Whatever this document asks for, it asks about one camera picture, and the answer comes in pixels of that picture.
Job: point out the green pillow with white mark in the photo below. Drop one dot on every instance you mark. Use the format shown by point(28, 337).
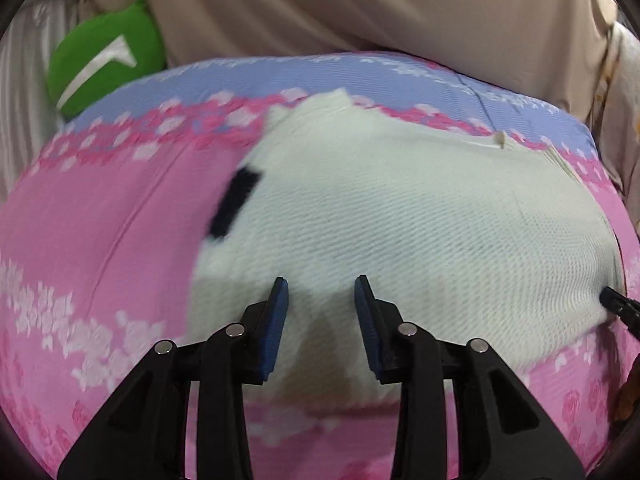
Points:
point(100, 55)

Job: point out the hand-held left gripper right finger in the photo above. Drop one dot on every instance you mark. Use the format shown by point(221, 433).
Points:
point(366, 325)

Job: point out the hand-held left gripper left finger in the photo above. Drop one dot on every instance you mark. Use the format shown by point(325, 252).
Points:
point(276, 325)

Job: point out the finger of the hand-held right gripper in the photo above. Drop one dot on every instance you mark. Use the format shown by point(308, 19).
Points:
point(622, 309)

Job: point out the pink floral bedsheet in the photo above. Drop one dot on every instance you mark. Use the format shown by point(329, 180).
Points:
point(100, 240)

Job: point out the pale floral curtain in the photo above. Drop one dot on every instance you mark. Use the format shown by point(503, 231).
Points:
point(622, 125)

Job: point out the white red black knit sweater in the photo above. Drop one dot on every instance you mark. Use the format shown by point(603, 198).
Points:
point(425, 220)

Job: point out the beige curtain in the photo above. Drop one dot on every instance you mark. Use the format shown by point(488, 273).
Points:
point(375, 5)

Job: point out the white satin curtain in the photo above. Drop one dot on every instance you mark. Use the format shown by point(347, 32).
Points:
point(25, 110)

